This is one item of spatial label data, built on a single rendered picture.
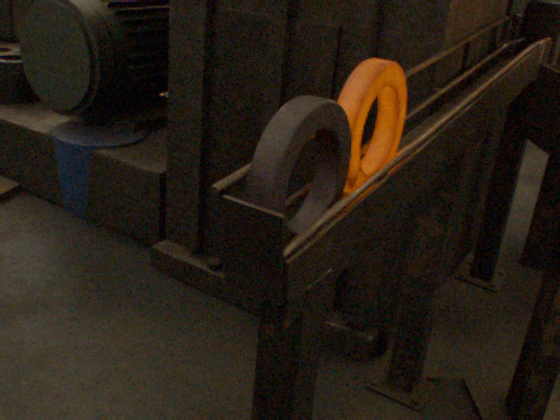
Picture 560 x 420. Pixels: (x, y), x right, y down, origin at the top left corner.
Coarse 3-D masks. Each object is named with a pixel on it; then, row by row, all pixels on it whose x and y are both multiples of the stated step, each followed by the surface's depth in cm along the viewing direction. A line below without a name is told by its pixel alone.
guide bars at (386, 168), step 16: (528, 48) 139; (512, 64) 128; (496, 80) 124; (448, 112) 100; (432, 128) 93; (416, 144) 88; (400, 160) 84; (368, 176) 78; (384, 176) 80; (352, 192) 74; (336, 208) 70; (320, 224) 68; (304, 240) 65
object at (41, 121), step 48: (48, 0) 187; (96, 0) 192; (144, 0) 202; (48, 48) 190; (96, 48) 181; (144, 48) 198; (48, 96) 197; (96, 96) 188; (144, 96) 218; (0, 144) 212; (48, 144) 197; (144, 144) 194; (48, 192) 204; (96, 192) 190; (144, 192) 178; (144, 240) 185
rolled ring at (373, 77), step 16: (368, 64) 77; (384, 64) 77; (352, 80) 75; (368, 80) 75; (384, 80) 78; (400, 80) 83; (352, 96) 74; (368, 96) 75; (384, 96) 85; (400, 96) 85; (352, 112) 74; (384, 112) 87; (400, 112) 86; (352, 128) 74; (384, 128) 88; (400, 128) 88; (352, 144) 75; (384, 144) 87; (352, 160) 76; (368, 160) 87; (384, 160) 86; (352, 176) 78
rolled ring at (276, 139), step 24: (312, 96) 66; (288, 120) 61; (312, 120) 63; (336, 120) 68; (264, 144) 61; (288, 144) 60; (336, 144) 71; (264, 168) 60; (288, 168) 61; (336, 168) 73; (264, 192) 60; (312, 192) 74; (336, 192) 74; (312, 216) 72; (288, 240) 66
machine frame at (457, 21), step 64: (192, 0) 145; (256, 0) 135; (320, 0) 127; (384, 0) 119; (448, 0) 113; (512, 0) 153; (192, 64) 147; (256, 64) 139; (320, 64) 130; (448, 64) 122; (192, 128) 153; (256, 128) 144; (192, 192) 159; (192, 256) 166; (384, 256) 136; (448, 256) 172; (384, 320) 141
